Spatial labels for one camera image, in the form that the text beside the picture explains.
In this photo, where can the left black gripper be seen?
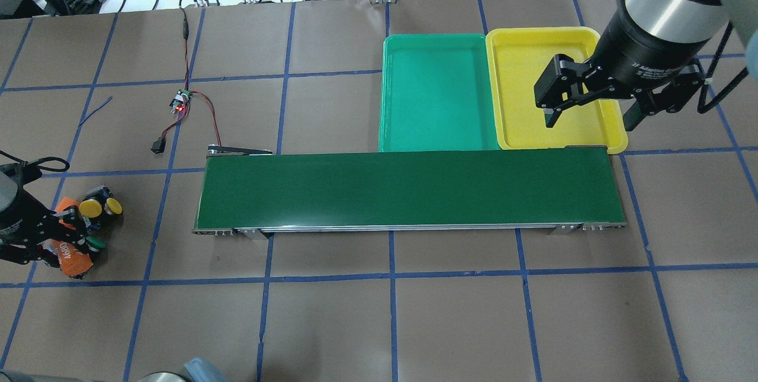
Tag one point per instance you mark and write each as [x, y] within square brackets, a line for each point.
[13, 229]

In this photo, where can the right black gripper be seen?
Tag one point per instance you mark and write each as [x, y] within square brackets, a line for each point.
[641, 57]

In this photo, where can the orange cylinder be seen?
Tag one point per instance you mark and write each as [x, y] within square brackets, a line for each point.
[75, 260]

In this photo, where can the yellow mushroom push button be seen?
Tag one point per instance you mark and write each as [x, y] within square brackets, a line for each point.
[94, 208]

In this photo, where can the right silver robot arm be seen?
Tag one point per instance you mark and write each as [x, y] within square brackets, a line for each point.
[693, 21]

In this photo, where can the green push button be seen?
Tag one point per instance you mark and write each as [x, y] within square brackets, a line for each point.
[95, 245]

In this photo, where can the yellow plastic tray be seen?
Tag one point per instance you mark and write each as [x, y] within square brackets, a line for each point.
[516, 58]

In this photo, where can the green conveyor belt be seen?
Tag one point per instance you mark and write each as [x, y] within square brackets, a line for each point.
[555, 188]

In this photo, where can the green plastic tray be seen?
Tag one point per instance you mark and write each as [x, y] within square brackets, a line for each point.
[435, 94]

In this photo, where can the small green circuit board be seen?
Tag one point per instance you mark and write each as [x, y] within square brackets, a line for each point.
[181, 101]

